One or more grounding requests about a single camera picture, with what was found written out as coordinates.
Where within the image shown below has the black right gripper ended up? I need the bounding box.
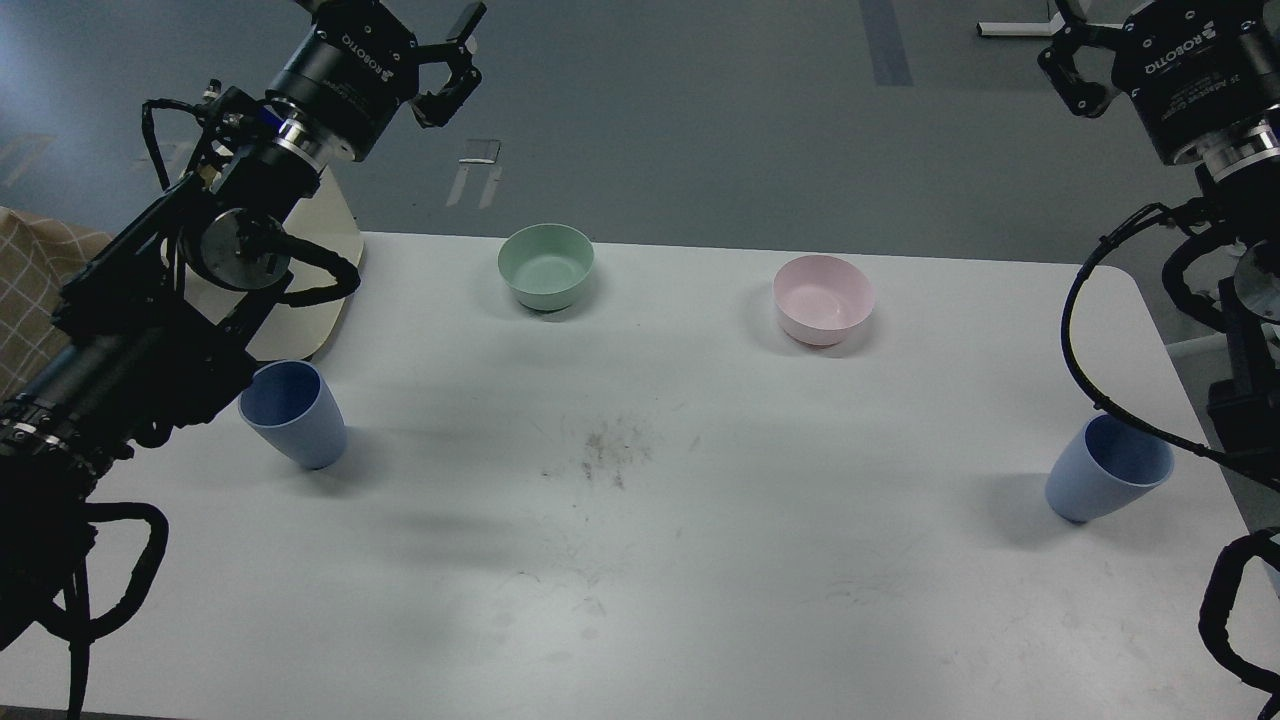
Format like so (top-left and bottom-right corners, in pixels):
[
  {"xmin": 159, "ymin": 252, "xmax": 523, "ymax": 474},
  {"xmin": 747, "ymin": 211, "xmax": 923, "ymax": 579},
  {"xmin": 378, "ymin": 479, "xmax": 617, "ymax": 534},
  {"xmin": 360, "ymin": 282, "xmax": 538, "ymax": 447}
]
[{"xmin": 1037, "ymin": 1, "xmax": 1279, "ymax": 165}]

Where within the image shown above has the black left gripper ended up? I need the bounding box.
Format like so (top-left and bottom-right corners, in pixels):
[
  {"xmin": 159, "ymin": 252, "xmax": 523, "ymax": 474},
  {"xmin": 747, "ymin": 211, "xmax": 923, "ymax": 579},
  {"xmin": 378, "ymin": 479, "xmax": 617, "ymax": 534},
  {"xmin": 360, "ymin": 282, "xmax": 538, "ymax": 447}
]
[{"xmin": 266, "ymin": 1, "xmax": 488, "ymax": 161}]

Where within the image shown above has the blue cup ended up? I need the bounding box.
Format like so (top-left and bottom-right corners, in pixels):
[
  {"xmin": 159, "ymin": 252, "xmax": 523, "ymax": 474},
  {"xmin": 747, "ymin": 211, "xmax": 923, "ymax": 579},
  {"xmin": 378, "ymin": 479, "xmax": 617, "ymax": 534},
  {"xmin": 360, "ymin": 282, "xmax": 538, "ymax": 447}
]
[
  {"xmin": 1044, "ymin": 414, "xmax": 1175, "ymax": 524},
  {"xmin": 237, "ymin": 360, "xmax": 348, "ymax": 470}
]

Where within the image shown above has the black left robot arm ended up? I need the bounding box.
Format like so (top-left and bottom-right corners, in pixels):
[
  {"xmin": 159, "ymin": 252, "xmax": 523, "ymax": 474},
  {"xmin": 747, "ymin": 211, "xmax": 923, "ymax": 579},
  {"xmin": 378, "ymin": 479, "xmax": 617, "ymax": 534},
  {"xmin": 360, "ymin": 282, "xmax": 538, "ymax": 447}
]
[{"xmin": 3, "ymin": 1, "xmax": 486, "ymax": 719}]

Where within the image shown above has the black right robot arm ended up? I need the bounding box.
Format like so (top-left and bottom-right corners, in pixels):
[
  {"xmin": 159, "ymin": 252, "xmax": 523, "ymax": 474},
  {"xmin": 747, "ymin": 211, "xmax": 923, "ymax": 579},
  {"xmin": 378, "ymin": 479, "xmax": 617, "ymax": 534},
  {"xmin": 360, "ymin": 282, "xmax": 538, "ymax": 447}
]
[{"xmin": 1038, "ymin": 1, "xmax": 1279, "ymax": 489}]

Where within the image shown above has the white desk leg base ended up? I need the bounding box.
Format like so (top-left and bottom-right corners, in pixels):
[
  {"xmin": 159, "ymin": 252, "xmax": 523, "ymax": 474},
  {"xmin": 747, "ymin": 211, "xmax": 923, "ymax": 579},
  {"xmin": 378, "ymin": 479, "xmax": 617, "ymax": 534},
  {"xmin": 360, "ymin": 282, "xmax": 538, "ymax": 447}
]
[{"xmin": 975, "ymin": 14, "xmax": 1065, "ymax": 38}]

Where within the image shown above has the green bowl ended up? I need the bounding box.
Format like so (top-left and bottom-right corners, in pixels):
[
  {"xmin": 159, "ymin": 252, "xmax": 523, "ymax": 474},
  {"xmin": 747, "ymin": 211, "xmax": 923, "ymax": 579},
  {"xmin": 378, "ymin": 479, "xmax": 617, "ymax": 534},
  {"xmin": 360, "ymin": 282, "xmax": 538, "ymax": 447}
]
[{"xmin": 497, "ymin": 223, "xmax": 595, "ymax": 313}]

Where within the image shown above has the pink bowl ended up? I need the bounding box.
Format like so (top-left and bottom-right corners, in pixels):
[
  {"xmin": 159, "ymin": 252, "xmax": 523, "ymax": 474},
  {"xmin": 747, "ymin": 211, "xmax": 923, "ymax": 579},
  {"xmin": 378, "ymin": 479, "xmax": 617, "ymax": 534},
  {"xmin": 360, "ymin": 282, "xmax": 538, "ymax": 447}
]
[{"xmin": 771, "ymin": 254, "xmax": 877, "ymax": 347}]

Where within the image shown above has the beige checkered cloth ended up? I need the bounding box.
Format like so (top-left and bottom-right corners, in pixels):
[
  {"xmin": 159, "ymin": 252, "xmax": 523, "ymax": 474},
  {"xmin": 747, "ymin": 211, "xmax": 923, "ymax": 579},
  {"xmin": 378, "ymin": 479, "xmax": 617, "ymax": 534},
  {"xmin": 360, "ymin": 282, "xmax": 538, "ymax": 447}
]
[{"xmin": 1, "ymin": 208, "xmax": 113, "ymax": 398}]

